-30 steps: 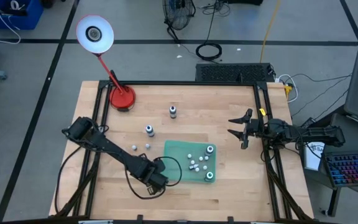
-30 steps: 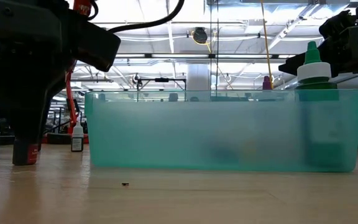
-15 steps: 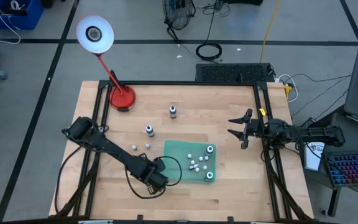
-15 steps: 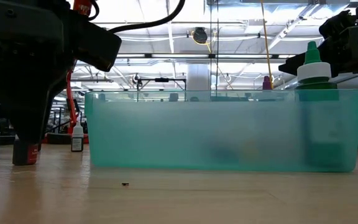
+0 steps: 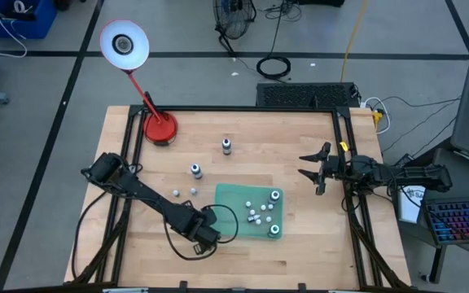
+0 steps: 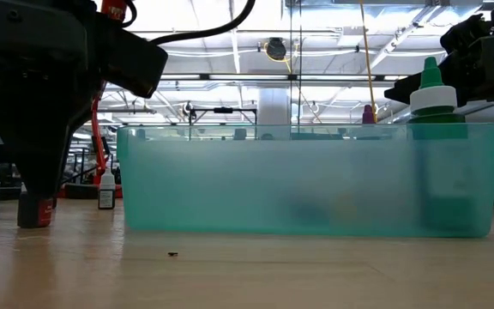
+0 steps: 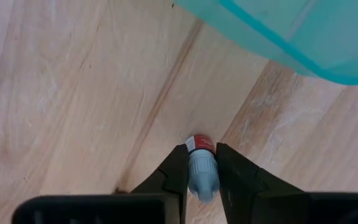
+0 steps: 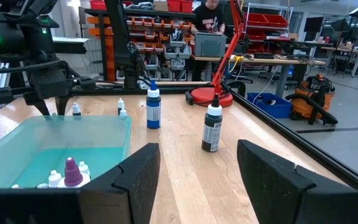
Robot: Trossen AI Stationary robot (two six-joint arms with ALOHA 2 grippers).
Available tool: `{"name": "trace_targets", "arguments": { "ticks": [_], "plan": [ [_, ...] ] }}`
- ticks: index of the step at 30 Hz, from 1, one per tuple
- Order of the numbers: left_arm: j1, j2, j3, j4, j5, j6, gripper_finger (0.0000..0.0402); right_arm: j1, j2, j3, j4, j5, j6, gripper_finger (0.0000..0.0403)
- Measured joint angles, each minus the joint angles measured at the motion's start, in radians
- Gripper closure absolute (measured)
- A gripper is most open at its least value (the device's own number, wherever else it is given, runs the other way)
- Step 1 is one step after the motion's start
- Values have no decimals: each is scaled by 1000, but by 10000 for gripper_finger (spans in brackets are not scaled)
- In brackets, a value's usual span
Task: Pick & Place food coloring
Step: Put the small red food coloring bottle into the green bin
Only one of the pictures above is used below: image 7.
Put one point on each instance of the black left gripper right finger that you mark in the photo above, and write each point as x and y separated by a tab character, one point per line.
244	193

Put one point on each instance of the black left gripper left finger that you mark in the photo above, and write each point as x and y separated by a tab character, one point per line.
174	174

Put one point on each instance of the small red food colouring bottle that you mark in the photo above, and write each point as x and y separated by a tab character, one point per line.
202	174

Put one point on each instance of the translucent green plastic bin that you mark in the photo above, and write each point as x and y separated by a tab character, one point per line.
322	37

